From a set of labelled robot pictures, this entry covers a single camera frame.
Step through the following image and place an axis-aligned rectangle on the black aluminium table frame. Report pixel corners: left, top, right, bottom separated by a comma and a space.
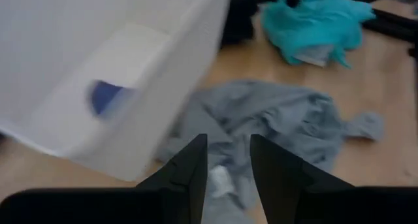
351, 0, 418, 58

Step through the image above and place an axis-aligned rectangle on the dark navy garment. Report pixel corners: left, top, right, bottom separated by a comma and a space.
221, 0, 285, 48

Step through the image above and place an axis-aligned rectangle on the teal garment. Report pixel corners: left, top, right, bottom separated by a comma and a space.
261, 0, 376, 70

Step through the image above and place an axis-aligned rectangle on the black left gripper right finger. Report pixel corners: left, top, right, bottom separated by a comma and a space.
249, 134, 355, 224

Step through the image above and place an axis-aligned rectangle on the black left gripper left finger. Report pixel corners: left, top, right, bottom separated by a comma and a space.
136, 134, 208, 224

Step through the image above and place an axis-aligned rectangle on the grey garment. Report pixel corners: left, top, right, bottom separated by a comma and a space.
155, 80, 385, 224

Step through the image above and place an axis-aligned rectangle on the white plastic bin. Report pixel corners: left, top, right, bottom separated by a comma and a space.
0, 0, 231, 182

